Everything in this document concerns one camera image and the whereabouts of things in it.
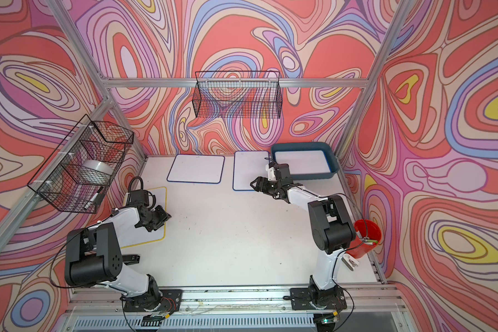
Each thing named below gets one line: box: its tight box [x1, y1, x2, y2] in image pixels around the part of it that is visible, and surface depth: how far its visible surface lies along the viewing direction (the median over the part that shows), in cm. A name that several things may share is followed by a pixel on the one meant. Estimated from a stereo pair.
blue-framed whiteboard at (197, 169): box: [166, 153, 225, 184], surface depth 118 cm
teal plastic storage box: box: [270, 141, 340, 180], surface depth 120 cm
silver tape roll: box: [79, 159, 115, 186], surface depth 73 cm
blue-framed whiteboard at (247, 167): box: [232, 150, 270, 191], surface depth 121 cm
